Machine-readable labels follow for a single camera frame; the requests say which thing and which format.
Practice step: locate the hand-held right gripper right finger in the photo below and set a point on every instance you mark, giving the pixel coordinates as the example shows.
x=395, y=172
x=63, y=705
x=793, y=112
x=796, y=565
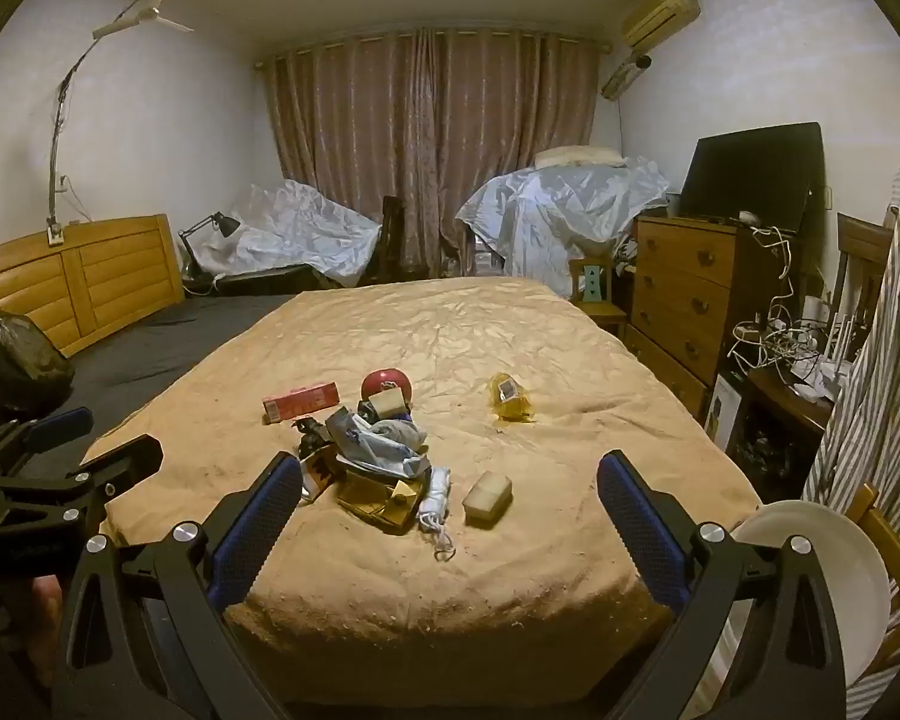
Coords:
x=645, y=532

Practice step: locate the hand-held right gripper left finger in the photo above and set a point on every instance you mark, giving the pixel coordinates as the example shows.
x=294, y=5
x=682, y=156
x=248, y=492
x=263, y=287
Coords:
x=255, y=529

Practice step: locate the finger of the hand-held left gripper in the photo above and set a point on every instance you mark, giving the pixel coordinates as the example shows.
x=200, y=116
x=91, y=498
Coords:
x=124, y=461
x=60, y=424

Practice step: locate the gold foil box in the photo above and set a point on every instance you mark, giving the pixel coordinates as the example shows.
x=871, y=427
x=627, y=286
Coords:
x=371, y=501

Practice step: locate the white blue-printed plastic pouch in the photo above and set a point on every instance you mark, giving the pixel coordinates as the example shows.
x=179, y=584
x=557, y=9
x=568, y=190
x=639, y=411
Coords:
x=379, y=442

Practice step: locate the beige sponge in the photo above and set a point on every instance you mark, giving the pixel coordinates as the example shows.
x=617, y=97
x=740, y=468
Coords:
x=487, y=496

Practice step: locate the white bucket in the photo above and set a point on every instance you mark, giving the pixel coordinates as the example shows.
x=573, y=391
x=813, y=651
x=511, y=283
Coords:
x=825, y=585

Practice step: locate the large black trash bag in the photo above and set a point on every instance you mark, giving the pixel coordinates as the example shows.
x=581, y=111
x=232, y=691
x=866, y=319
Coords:
x=11, y=360

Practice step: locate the black crumpled wrapper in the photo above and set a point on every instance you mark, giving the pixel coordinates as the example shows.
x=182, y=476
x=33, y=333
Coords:
x=313, y=436

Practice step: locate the dark grey bedsheet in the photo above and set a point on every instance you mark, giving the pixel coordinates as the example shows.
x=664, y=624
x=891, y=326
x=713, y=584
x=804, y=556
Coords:
x=157, y=345

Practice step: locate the red carton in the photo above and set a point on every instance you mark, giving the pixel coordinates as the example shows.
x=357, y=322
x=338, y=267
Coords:
x=300, y=399

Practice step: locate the small black plastic bag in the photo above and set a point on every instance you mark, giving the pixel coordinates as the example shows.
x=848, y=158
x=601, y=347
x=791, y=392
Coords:
x=769, y=461

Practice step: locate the white cardboard box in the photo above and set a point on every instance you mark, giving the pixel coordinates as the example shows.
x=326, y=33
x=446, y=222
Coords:
x=724, y=409

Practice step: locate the wooden headboard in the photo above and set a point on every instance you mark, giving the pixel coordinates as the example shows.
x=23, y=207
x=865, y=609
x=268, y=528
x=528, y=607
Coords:
x=105, y=277

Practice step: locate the yellow plastic wrapper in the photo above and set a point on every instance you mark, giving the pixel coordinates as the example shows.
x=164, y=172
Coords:
x=514, y=397

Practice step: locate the dark wooden table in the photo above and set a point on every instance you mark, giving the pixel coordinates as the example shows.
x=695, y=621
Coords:
x=784, y=401

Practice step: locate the red apple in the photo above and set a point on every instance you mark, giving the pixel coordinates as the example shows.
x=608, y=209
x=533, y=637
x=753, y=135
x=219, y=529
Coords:
x=382, y=381

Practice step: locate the small wooden chair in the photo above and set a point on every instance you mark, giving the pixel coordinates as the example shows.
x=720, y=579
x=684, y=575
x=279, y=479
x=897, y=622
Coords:
x=596, y=300

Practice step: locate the wooden dresser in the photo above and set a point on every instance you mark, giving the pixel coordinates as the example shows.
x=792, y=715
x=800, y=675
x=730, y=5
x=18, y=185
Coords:
x=682, y=292

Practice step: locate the tan bed blanket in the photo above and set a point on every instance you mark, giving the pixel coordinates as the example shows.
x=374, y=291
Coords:
x=495, y=337

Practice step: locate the black desk lamp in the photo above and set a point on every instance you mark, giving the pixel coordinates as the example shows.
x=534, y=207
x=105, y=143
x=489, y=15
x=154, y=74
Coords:
x=223, y=225

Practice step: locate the grey striped cloth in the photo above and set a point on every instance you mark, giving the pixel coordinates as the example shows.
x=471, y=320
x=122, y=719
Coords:
x=877, y=405

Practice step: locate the white router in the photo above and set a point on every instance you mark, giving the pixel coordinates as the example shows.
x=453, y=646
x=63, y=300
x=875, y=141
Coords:
x=844, y=337

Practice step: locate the low silver plastic cover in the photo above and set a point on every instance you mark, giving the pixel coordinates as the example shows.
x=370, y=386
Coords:
x=300, y=229

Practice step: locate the tall silver plastic cover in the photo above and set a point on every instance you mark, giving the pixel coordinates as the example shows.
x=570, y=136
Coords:
x=562, y=199

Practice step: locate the tall brown wooden chair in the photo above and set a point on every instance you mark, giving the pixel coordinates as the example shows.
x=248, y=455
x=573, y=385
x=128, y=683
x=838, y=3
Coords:
x=862, y=255

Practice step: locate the black television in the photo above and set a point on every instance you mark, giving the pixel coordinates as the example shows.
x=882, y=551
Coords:
x=750, y=172

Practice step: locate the cream pillow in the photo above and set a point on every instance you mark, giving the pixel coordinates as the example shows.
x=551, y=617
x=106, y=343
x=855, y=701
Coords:
x=577, y=156

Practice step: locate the white pole-mounted fan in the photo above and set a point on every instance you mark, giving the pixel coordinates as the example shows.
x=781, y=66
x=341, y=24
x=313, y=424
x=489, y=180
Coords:
x=142, y=15

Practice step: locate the brown curtain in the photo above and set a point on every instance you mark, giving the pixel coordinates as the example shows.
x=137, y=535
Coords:
x=420, y=142

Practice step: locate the beige air conditioner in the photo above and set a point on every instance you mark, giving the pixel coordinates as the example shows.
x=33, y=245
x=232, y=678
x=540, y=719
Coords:
x=658, y=15

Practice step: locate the white wall-mounted fixture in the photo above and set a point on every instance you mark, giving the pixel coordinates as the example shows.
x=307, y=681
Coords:
x=621, y=79

